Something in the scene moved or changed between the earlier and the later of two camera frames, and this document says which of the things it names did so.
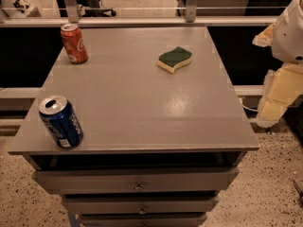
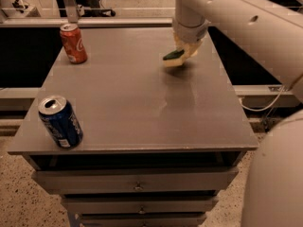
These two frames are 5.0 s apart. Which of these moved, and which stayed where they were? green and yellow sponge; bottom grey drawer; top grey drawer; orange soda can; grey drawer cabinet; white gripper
Moved: green and yellow sponge; white gripper
Stayed: bottom grey drawer; orange soda can; grey drawer cabinet; top grey drawer
